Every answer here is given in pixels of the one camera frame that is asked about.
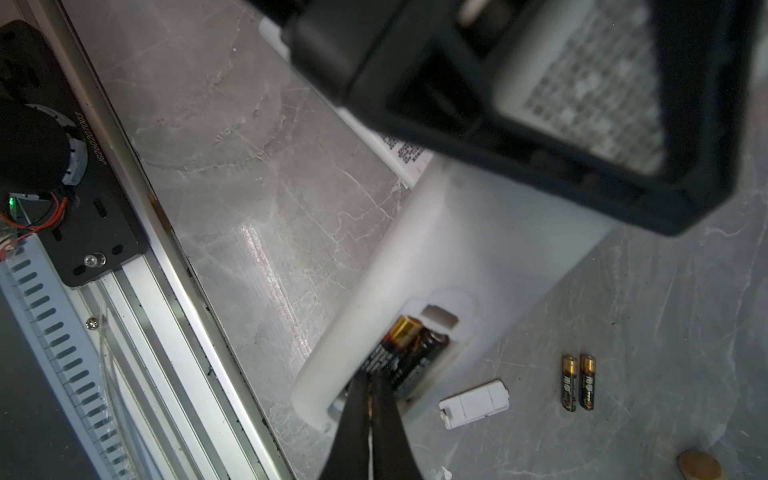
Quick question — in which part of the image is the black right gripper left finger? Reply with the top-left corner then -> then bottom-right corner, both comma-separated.
319,372 -> 370,480

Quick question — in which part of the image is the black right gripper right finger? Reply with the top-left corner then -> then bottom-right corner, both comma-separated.
371,371 -> 423,480

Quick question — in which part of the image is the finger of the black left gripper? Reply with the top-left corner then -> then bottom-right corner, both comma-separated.
284,1 -> 762,235

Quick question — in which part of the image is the AAA battery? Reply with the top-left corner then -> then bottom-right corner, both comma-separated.
358,316 -> 426,397
561,354 -> 578,412
580,354 -> 596,411
390,329 -> 450,398

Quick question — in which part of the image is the white remote control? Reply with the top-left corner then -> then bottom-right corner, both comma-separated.
290,0 -> 667,433

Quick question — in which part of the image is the white remote with QR label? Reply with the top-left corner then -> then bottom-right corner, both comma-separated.
259,17 -> 434,189

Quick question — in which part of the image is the wooden mallet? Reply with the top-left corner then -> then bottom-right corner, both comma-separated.
677,450 -> 729,480

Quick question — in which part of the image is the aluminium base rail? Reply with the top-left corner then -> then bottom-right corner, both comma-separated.
1,1 -> 291,479

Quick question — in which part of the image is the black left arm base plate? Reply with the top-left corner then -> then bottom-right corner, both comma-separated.
1,20 -> 148,288

